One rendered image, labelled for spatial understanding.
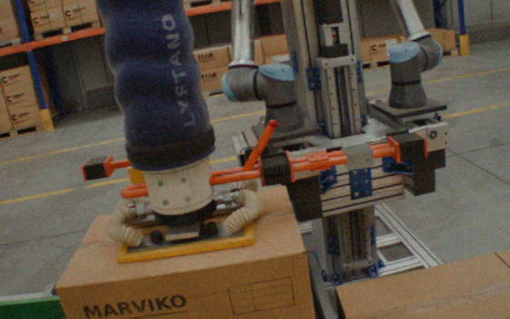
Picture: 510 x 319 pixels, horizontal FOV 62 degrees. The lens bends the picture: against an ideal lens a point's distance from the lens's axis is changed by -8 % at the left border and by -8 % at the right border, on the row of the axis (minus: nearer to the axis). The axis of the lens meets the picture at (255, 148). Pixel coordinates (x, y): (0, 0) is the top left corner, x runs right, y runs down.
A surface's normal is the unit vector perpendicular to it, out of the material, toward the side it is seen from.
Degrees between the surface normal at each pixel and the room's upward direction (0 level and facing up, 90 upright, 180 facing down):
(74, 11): 89
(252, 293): 90
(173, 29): 79
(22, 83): 93
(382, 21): 90
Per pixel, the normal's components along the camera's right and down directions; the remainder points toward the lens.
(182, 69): 0.68, -0.26
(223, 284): 0.06, 0.29
